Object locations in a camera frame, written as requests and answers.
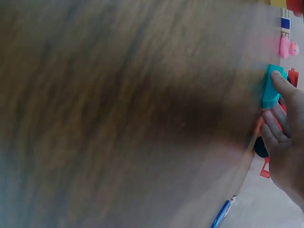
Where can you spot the person's right hand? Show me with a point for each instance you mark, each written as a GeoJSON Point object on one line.
{"type": "Point", "coordinates": [291, 147]}

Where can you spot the teal toy block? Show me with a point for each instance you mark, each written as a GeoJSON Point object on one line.
{"type": "Point", "coordinates": [269, 92]}

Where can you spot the blue pen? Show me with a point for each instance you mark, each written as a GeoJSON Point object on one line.
{"type": "Point", "coordinates": [223, 211]}

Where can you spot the pink pig toy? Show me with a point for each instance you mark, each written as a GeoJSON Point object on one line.
{"type": "Point", "coordinates": [287, 47]}

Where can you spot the wooden strip with blue square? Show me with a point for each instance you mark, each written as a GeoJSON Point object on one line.
{"type": "Point", "coordinates": [285, 23]}

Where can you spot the red block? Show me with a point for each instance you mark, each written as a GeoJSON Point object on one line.
{"type": "Point", "coordinates": [297, 6]}

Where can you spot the yellow block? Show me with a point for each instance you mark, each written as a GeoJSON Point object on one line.
{"type": "Point", "coordinates": [278, 2]}

